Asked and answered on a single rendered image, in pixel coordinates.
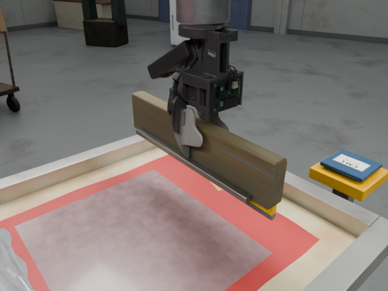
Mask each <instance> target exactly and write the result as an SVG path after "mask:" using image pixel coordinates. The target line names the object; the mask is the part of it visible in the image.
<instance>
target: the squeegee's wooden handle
mask: <svg viewBox="0 0 388 291"><path fill-rule="evenodd" d="M132 106H133V119H134V127H135V128H137V129H138V128H143V129H145V130H146V131H148V132H150V133H151V134H153V135H154V136H156V137H158V138H159V139H161V140H163V141H164V142H166V143H167V144H169V145H171V146H172V147H174V148H176V149H178V150H179V151H181V150H180V148H179V146H178V144H177V141H176V138H175V135H174V132H173V131H172V128H171V125H170V121H169V116H168V113H167V102H165V101H164V100H161V99H159V98H157V97H155V96H152V95H150V94H148V93H146V92H144V91H139V92H134V93H133V94H132ZM195 117H196V118H195V125H196V128H197V129H198V131H199V132H200V134H201V135H202V137H203V144H202V146H201V147H193V146H191V151H190V157H191V158H192V159H194V160H195V161H197V162H199V163H201V164H202V165H204V166H205V167H207V168H209V169H210V170H212V171H214V172H215V173H217V174H219V175H220V176H222V177H223V178H225V179H227V180H228V181H230V182H232V183H233V184H235V185H237V186H238V187H240V188H241V189H243V190H245V191H246V192H248V193H250V194H251V195H252V201H253V202H255V203H257V204H258V205H260V206H262V207H263V208H265V209H266V210H269V209H270V208H272V207H274V206H275V205H276V204H278V203H280V202H281V199H282V192H283V185H284V181H285V174H286V167H287V159H286V158H284V157H282V156H280V155H278V154H276V153H274V152H272V151H270V150H268V149H265V148H263V147H261V146H259V145H257V144H255V143H253V142H251V141H249V140H246V139H244V138H242V137H240V136H237V135H235V134H234V133H232V132H229V131H227V130H225V129H223V128H221V127H218V126H216V125H214V124H212V123H210V122H208V121H206V120H204V119H202V118H199V117H197V116H195Z"/></svg>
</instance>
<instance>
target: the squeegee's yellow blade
mask: <svg viewBox="0 0 388 291"><path fill-rule="evenodd" d="M250 203H252V204H254V205H255V206H257V207H259V208H260V209H261V210H263V211H265V212H266V213H268V214H270V215H271V216H272V215H274V214H275V213H276V209H277V205H275V206H274V207H272V208H270V209H269V210H266V209H265V208H263V207H262V206H260V205H258V204H257V203H255V202H253V201H250Z"/></svg>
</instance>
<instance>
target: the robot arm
mask: <svg viewBox="0 0 388 291"><path fill-rule="evenodd" d="M230 2H231V0H176V21H177V22H178V23H179V25H178V35H179V36H181V37H184V38H190V40H184V41H183V42H181V43H180V44H178V45H177V46H175V47H174V48H172V49H171V50H170V51H168V52H167V53H165V54H164V55H162V56H161V57H159V58H158V59H156V60H155V61H154V62H152V63H151V64H149V65H148V66H147V69H148V72H149V74H150V77H151V78H152V79H157V78H164V79H166V78H169V77H171V76H172V75H173V74H175V75H174V76H173V77H172V79H173V86H172V88H169V91H170V95H169V100H168V103H167V113H168V116H169V121H170V125H171V128H172V131H173V132H174V135H175V138H176V141H177V144H178V146H179V148H180V150H181V152H182V153H183V154H184V156H185V157H186V158H190V151H191V146H193V147H201V146H202V144H203V137H202V135H201V134H200V132H199V131H198V129H197V128H196V125H195V118H196V117H195V112H194V110H193V109H192V108H190V107H189V108H187V107H186V106H187V105H190V106H193V107H195V108H196V110H197V114H198V115H199V117H200V118H202V119H204V120H206V121H208V122H210V123H212V124H214V125H216V126H218V127H221V128H223V129H225V130H227V131H230V130H229V127H228V125H227V124H226V123H225V122H224V121H223V120H222V119H221V117H220V115H219V112H221V111H224V110H227V109H231V108H233V107H236V106H238V105H242V95H243V78H244V72H243V71H241V70H237V69H236V68H235V67H234V66H231V65H229V49H230V42H233V41H238V30H234V29H228V28H229V26H228V25H227V23H228V22H229V21H230ZM229 66H231V67H233V68H234V69H232V68H230V67H229ZM239 87H240V92H239ZM238 96H239V97H238Z"/></svg>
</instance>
